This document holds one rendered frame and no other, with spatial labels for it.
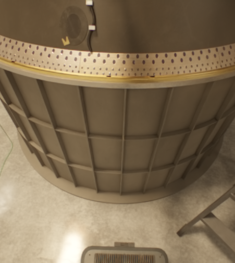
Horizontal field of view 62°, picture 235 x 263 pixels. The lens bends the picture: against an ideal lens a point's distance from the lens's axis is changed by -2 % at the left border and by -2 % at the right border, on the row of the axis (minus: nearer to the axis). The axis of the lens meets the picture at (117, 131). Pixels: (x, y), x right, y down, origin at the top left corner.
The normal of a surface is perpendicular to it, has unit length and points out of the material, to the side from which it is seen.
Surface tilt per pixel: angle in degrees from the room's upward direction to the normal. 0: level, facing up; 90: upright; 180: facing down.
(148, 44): 62
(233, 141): 0
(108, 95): 90
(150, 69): 43
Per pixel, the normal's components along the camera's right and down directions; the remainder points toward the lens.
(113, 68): -0.04, 0.06
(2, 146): 0.00, -0.64
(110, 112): -0.08, 0.76
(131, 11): 0.01, 0.38
